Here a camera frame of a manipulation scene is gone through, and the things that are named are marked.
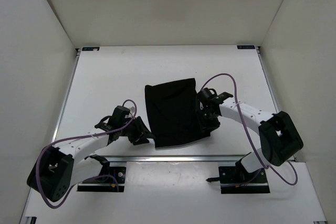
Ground black skirt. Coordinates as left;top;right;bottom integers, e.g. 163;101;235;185
144;78;211;148

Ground aluminium table front rail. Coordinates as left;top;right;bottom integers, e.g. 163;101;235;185
103;155;244;163

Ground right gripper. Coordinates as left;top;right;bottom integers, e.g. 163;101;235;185
196;106;220;134

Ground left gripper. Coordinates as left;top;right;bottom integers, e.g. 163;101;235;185
120;115;155;145

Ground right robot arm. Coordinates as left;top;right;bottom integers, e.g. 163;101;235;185
197;88;303;182

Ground left table corner label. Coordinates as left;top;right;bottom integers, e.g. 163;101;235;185
81;47;100;51

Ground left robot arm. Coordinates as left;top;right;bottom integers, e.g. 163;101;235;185
27;105;155;204

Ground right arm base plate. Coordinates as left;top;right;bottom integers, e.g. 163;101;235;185
206;156;270;194

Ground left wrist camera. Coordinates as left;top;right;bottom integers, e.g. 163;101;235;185
129;106;137;117

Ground table corner label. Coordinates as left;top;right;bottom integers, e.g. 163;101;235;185
237;45;255;50
81;47;100;51

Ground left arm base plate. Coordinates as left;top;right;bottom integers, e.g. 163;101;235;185
77;162;127;193

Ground right table corner label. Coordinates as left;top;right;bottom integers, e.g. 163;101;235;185
237;45;255;50

